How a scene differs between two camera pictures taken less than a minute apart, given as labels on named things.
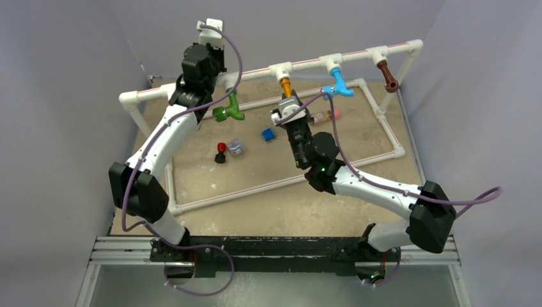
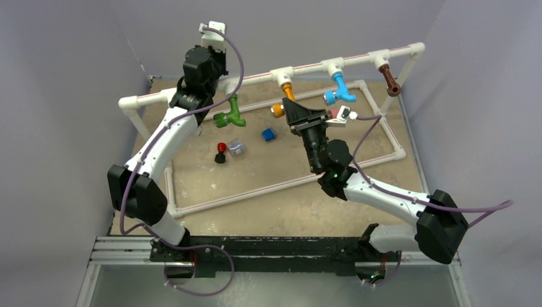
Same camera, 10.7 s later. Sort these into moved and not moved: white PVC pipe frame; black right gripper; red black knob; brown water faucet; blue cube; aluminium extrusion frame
Moved: white PVC pipe frame; black right gripper
Not moved: brown water faucet; blue cube; red black knob; aluminium extrusion frame
